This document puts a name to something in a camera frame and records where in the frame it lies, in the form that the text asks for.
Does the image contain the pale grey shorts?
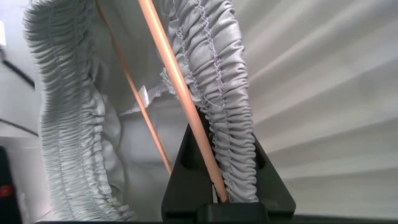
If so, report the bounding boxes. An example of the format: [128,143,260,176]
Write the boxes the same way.
[23,0,259,222]

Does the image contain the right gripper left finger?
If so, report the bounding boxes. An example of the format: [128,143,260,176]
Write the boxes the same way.
[160,110,219,220]

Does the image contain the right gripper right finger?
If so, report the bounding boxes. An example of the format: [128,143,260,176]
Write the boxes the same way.
[253,133,297,220]

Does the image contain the white curtain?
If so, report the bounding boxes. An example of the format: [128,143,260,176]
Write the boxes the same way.
[231,0,398,220]

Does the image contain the pink clothes hanger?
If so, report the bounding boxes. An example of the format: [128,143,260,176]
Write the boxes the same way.
[95,0,230,205]

